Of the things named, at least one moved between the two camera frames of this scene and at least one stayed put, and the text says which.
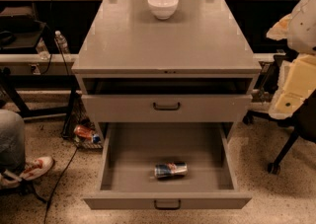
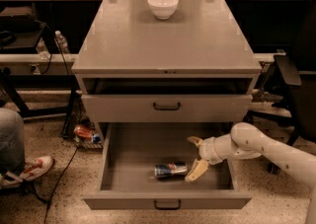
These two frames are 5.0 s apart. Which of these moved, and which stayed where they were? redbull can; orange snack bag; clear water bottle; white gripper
Moved: white gripper
Stayed: redbull can; clear water bottle; orange snack bag
